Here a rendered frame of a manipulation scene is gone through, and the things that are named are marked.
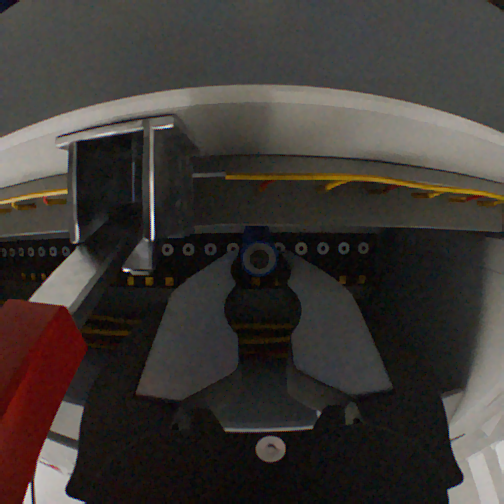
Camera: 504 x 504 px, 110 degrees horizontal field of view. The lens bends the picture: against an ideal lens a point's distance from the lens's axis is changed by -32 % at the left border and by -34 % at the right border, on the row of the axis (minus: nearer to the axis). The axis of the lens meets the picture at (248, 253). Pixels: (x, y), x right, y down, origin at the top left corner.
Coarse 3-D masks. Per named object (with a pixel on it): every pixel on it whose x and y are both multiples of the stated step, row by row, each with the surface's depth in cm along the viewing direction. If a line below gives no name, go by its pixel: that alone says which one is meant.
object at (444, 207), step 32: (64, 192) 7; (224, 192) 9; (256, 192) 9; (288, 192) 9; (320, 192) 9; (352, 192) 9; (384, 192) 8; (416, 192) 9; (448, 192) 9; (480, 192) 7; (0, 224) 9; (32, 224) 9; (64, 224) 9; (224, 224) 9; (256, 224) 9; (288, 224) 9; (320, 224) 9; (352, 224) 9; (384, 224) 9; (416, 224) 9; (448, 224) 9; (480, 224) 9
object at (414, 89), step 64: (64, 0) 3; (128, 0) 3; (192, 0) 3; (256, 0) 3; (320, 0) 3; (384, 0) 3; (448, 0) 3; (0, 64) 3; (64, 64) 3; (128, 64) 3; (192, 64) 3; (256, 64) 3; (320, 64) 3; (384, 64) 3; (448, 64) 3; (0, 128) 3; (64, 128) 4; (192, 128) 5; (256, 128) 5; (320, 128) 5; (384, 128) 5; (448, 128) 4; (448, 256) 16
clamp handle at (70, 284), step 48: (96, 240) 4; (144, 240) 6; (48, 288) 3; (96, 288) 3; (0, 336) 2; (48, 336) 2; (0, 384) 1; (48, 384) 2; (0, 432) 1; (48, 432) 2; (0, 480) 1
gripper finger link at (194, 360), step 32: (224, 256) 12; (192, 288) 10; (224, 288) 10; (192, 320) 8; (224, 320) 8; (160, 352) 7; (192, 352) 7; (224, 352) 7; (160, 384) 6; (192, 384) 6; (224, 384) 6
